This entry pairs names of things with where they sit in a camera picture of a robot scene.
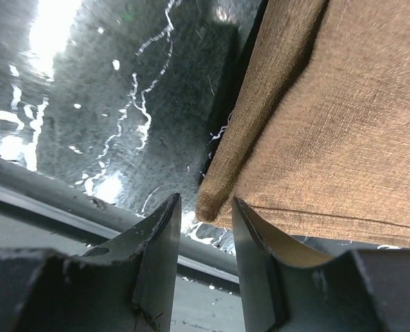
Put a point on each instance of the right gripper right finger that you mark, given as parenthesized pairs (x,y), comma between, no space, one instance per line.
(286,285)

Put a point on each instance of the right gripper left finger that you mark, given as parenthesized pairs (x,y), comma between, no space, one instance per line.
(125,284)

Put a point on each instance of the brown cloth napkin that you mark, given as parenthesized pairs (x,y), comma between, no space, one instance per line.
(319,139)

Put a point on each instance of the black marble pattern mat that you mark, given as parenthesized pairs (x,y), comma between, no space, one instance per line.
(126,101)

